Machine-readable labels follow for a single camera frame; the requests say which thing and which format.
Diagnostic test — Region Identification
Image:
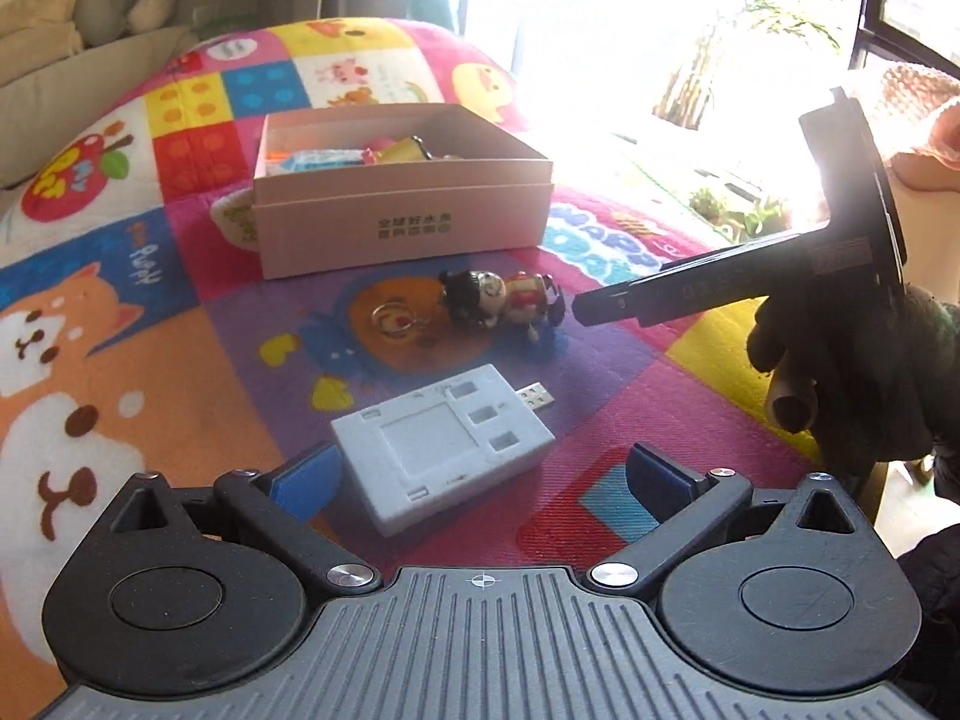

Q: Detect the yellow pudding toy pink base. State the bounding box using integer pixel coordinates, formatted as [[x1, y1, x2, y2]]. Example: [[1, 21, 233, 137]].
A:
[[371, 135, 433, 164]]

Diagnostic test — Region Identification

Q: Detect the dark gloved right hand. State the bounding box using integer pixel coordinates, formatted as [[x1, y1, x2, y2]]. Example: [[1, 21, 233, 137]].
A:
[[745, 284, 958, 483]]

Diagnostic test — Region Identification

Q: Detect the potted green plant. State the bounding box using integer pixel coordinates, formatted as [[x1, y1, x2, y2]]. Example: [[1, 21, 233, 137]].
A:
[[688, 187, 788, 242]]

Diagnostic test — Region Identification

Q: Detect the white USB hub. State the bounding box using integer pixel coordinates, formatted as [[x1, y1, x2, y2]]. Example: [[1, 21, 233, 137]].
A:
[[332, 364, 555, 536]]

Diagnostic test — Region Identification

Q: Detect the pink crochet covered chair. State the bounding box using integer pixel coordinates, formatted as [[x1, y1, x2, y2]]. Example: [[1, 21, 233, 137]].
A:
[[882, 64, 958, 302]]

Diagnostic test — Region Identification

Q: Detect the colourful cartoon play mat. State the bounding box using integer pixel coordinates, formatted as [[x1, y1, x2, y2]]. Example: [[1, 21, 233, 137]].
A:
[[2, 18, 818, 718]]

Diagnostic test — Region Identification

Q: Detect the pink cardboard box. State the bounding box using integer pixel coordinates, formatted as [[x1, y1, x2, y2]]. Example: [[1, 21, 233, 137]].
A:
[[252, 104, 553, 280]]

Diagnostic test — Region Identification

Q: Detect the blue tissue packet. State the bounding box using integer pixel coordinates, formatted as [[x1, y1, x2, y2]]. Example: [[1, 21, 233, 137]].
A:
[[265, 149, 368, 176]]

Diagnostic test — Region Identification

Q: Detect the beige sofa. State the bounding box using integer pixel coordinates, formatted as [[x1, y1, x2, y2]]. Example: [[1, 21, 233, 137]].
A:
[[2, 26, 199, 188]]

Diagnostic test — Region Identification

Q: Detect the grey neck pillow plush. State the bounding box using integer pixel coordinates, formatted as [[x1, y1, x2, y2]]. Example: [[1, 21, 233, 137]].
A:
[[73, 0, 179, 47]]

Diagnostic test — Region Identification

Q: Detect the beige cushion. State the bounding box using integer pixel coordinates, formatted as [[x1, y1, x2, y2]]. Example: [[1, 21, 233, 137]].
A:
[[0, 0, 83, 86]]

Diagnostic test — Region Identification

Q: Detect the doll figure keychain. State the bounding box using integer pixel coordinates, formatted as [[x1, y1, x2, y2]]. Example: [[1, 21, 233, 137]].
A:
[[370, 270, 566, 343]]

